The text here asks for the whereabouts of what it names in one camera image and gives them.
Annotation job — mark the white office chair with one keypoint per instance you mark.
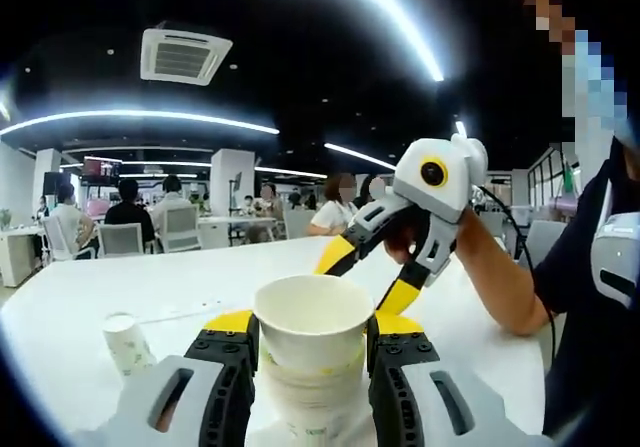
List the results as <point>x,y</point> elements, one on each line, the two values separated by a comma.
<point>55,239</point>
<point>180,229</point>
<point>120,239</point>

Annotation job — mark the white table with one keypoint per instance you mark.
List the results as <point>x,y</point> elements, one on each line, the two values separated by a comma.
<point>75,307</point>

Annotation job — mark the person's right hand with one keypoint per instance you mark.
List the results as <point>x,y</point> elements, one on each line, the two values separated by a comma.
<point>402,242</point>

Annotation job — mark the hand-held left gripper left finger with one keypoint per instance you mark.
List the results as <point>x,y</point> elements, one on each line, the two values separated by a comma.
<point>222,382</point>

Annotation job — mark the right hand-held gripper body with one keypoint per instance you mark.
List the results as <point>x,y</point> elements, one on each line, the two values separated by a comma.
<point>445,187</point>

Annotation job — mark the grey office chair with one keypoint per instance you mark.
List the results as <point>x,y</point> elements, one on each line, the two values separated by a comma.
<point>545,242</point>

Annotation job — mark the ceiling air conditioner unit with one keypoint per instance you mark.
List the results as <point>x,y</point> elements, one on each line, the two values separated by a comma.
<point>185,57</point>

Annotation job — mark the potted green plant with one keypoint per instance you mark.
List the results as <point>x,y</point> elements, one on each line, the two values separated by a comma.
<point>5,218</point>

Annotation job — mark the nested paper cup stack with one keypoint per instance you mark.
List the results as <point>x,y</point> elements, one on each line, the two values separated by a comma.
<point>310,397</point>

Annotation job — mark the printed paper cup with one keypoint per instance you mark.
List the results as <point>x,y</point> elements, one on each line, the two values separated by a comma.
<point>127,347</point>
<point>310,342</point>

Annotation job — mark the green hanging item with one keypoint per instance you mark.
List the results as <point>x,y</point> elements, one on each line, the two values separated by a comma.
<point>569,176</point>

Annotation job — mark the black monitor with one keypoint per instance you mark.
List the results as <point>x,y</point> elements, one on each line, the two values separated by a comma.
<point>57,182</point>

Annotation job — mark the wall screen with red picture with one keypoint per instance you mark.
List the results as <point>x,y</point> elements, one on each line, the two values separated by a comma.
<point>102,167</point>

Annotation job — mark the ceiling light strip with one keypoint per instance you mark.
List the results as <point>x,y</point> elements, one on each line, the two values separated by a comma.
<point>425,52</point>
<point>360,154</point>
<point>140,113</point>
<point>460,129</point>

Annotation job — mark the black tripod stand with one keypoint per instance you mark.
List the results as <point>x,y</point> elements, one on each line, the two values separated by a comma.
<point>236,179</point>

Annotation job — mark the white grey worn device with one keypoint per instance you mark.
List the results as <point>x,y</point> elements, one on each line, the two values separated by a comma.
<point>617,247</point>

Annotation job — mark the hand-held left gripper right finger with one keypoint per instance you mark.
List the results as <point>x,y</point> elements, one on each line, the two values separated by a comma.
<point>400,382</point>

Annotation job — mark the white low cabinet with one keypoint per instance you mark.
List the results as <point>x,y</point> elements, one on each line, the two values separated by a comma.
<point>20,257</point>

